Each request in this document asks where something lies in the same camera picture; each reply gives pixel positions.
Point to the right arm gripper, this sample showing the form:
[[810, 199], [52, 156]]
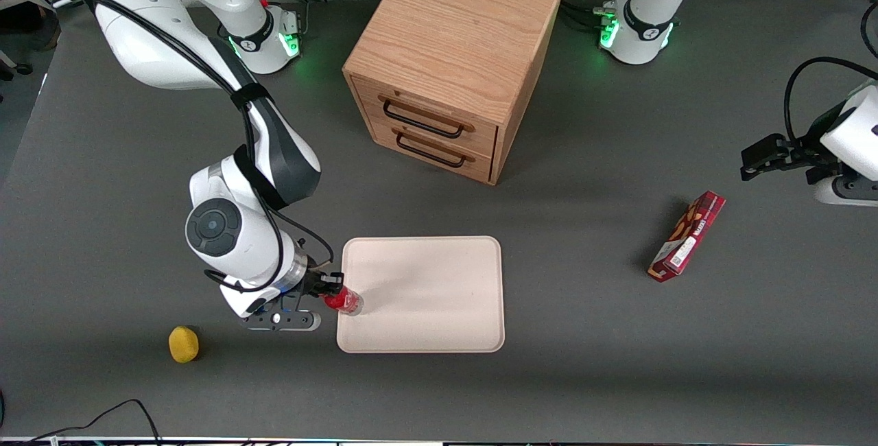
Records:
[[316, 285]]

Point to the yellow lemon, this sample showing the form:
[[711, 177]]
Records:
[[184, 344]]

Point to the black swivel chair base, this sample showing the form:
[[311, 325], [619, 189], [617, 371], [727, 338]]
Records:
[[24, 68]]

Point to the beige rectangular plastic tray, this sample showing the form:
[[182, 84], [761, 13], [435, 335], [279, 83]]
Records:
[[432, 295]]

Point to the oak wooden drawer cabinet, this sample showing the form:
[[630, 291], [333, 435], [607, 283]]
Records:
[[453, 27]]

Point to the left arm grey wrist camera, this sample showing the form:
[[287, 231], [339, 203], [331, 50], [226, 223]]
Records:
[[850, 192]]

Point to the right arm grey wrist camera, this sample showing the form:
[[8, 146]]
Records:
[[278, 320]]

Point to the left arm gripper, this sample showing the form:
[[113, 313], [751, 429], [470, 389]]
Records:
[[804, 155]]

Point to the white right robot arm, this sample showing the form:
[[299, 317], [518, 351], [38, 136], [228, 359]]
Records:
[[151, 41]]

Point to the wooden drawer front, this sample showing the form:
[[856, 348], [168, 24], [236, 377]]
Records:
[[429, 111], [439, 158]]

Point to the small red coke bottle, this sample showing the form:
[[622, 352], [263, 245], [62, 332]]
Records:
[[346, 302]]

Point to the red tartan cookie box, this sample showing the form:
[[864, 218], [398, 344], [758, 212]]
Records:
[[688, 235]]

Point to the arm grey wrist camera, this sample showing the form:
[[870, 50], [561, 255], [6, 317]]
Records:
[[278, 320], [850, 192]]

